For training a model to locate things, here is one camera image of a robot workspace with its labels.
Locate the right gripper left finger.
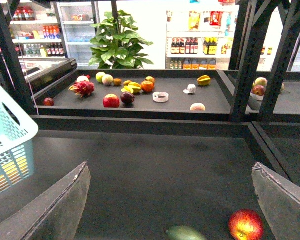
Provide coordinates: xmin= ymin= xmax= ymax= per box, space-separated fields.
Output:
xmin=0 ymin=162 xmax=91 ymax=240

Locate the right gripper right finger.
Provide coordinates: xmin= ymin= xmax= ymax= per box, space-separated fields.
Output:
xmin=251 ymin=162 xmax=300 ymax=240

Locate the yellow mango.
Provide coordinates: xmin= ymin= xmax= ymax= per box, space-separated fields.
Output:
xmin=0 ymin=155 xmax=31 ymax=193

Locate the light blue plastic basket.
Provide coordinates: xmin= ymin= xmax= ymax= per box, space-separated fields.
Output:
xmin=0 ymin=67 xmax=40 ymax=200

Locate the red yellow apple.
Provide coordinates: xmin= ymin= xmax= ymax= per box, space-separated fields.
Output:
xmin=228 ymin=209 xmax=264 ymax=240

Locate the dark green avocado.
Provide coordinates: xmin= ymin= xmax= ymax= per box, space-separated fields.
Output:
xmin=166 ymin=226 xmax=207 ymax=240

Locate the small dark red fruit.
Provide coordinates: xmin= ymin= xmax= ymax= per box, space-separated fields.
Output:
xmin=43 ymin=97 xmax=55 ymax=106

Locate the red apple in bowl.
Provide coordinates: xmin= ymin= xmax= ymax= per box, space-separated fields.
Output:
xmin=251 ymin=85 xmax=266 ymax=97

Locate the red apple on shelf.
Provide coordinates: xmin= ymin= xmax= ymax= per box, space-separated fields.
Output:
xmin=103 ymin=93 xmax=120 ymax=108

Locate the pale green apple in bowl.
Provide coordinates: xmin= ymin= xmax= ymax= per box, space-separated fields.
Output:
xmin=254 ymin=77 xmax=268 ymax=88

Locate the pink dragon fruit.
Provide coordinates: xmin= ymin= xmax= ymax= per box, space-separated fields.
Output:
xmin=69 ymin=81 xmax=95 ymax=98

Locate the pale peach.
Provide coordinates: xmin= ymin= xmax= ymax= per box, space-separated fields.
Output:
xmin=190 ymin=103 xmax=206 ymax=111

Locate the dark purple plum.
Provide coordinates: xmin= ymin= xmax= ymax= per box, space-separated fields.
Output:
xmin=120 ymin=91 xmax=135 ymax=105

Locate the beige round melon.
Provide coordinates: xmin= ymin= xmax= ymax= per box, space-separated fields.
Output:
xmin=102 ymin=74 xmax=114 ymax=86

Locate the brown kiwi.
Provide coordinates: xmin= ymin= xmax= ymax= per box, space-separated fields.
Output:
xmin=113 ymin=78 xmax=122 ymax=87

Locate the yellow starfruit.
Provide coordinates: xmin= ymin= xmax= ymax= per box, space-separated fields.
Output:
xmin=121 ymin=82 xmax=142 ymax=94
xmin=197 ymin=75 xmax=211 ymax=87

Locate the small orange brown fruit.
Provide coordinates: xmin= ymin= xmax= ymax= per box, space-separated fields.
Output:
xmin=123 ymin=80 xmax=133 ymax=86

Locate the yellow starfruit far right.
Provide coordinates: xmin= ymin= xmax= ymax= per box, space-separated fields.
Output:
xmin=197 ymin=75 xmax=211 ymax=87

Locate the crumpled white tape piece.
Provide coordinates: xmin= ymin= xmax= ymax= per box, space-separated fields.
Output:
xmin=183 ymin=84 xmax=197 ymax=95

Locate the orange persimmon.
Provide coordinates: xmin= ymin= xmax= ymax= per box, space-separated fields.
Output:
xmin=141 ymin=80 xmax=155 ymax=93

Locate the red green apple back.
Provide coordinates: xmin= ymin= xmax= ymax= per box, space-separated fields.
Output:
xmin=145 ymin=76 xmax=156 ymax=85

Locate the green potted plant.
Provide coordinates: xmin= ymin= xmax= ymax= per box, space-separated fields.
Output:
xmin=88 ymin=10 xmax=154 ymax=70

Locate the white store shelf with bottles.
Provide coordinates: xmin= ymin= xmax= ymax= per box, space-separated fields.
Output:
xmin=165 ymin=0 xmax=239 ymax=70

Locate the glass door refrigerator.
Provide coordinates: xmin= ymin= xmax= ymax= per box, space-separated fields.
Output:
xmin=54 ymin=1 xmax=100 ymax=69

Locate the white tape ring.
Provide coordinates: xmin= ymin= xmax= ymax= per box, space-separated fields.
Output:
xmin=152 ymin=91 xmax=170 ymax=103

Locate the black metal rack post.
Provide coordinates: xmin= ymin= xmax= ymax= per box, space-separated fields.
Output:
xmin=229 ymin=0 xmax=300 ymax=123

